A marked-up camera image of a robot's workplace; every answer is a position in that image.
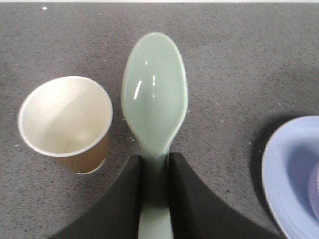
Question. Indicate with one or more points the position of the light blue plastic plate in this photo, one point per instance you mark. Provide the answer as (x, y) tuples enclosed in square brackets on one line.
[(290, 156)]

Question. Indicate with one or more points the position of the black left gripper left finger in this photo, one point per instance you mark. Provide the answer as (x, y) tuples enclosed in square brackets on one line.
[(116, 214)]

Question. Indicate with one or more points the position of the brown paper cup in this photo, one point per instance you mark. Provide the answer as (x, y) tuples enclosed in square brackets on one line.
[(68, 119)]

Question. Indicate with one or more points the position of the pale green plastic spoon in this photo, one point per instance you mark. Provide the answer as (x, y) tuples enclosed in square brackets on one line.
[(154, 101)]

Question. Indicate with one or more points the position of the lilac plastic bowl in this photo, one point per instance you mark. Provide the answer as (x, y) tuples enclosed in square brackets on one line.
[(313, 190)]

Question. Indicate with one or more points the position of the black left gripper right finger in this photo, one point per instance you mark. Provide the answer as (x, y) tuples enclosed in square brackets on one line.
[(198, 213)]

